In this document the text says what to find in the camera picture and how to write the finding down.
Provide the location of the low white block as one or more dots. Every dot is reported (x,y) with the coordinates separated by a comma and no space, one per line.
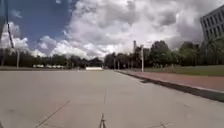
(94,68)

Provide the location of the slender tower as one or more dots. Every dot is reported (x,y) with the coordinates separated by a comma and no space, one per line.
(134,46)

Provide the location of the pale lamp pole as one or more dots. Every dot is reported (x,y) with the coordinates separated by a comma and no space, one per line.
(142,60)

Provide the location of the grey concrete slab pavement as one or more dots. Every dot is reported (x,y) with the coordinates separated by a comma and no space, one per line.
(83,96)

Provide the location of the row of trees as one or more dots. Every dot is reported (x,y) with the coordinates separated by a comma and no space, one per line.
(160,55)

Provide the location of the row of parked vehicles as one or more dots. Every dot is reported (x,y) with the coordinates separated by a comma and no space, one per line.
(48,66)

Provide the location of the dark kerb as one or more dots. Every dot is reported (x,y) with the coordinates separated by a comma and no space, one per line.
(176,87)

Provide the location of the green grass lawn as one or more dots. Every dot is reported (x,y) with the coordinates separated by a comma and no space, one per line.
(196,70)

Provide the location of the red brick strip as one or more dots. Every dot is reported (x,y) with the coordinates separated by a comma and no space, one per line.
(196,80)

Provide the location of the grey building with window grid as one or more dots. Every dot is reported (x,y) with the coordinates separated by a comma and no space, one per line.
(213,25)

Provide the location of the red lattice structure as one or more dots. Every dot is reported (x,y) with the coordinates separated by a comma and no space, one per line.
(9,30)

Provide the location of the pale glass building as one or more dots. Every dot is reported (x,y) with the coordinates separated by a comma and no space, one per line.
(4,38)

